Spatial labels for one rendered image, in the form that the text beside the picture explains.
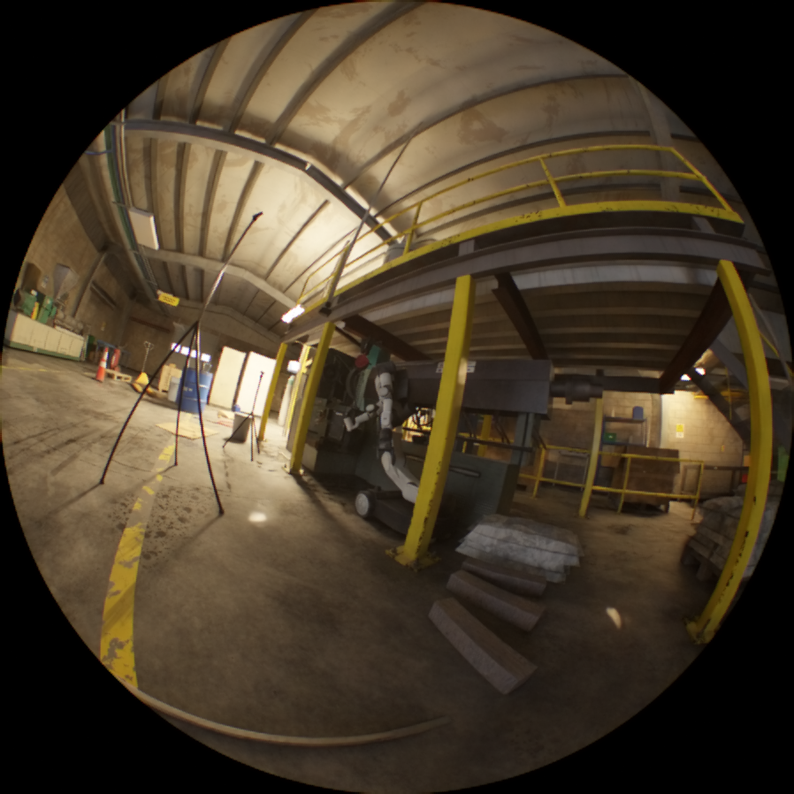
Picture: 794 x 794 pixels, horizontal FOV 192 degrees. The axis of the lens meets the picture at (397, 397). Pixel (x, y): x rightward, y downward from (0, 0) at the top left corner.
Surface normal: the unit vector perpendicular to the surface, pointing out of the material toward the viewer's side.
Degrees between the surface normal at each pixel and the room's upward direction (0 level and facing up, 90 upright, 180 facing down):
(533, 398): 90
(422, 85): 171
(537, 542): 67
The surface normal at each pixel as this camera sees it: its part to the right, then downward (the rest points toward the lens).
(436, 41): -0.11, 0.99
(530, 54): -0.31, 0.92
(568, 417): -0.68, -0.25
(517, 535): -0.44, -0.59
